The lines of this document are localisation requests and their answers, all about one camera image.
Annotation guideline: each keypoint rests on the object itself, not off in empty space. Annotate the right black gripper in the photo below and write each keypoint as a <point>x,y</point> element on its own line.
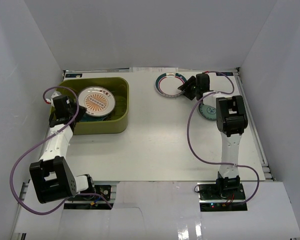
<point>192,81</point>

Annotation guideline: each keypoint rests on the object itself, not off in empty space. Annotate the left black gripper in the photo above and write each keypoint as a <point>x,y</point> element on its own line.
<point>76,113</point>

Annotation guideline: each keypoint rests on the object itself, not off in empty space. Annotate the teal scalloped plate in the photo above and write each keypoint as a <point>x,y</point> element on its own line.
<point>89,118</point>

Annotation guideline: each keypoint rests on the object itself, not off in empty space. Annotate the white plate with orange pattern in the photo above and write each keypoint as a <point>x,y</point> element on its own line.
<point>98,101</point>

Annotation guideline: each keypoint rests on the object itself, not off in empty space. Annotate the white plate with teal rim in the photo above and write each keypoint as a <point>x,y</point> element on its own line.
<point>167,85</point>

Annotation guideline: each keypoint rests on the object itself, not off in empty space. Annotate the small green blue patterned plate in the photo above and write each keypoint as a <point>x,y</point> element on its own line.
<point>207,111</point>

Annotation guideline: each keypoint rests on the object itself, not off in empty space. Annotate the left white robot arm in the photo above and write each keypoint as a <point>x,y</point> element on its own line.
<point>51,176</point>

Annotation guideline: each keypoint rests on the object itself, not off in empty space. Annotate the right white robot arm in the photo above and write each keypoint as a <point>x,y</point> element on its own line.
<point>231,121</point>

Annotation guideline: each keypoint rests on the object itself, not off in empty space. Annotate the green plastic bin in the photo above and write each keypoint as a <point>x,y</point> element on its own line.
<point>117,120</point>

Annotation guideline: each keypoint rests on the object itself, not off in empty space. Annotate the papers at back edge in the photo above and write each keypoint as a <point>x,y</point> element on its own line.
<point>153,69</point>

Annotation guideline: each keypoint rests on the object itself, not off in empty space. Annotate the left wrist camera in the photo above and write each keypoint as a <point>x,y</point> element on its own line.
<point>50,100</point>

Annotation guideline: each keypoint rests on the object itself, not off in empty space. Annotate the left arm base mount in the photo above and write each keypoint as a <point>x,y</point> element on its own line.
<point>93,202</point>

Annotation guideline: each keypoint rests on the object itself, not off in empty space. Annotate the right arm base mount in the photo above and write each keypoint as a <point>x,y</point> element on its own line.
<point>210,200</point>

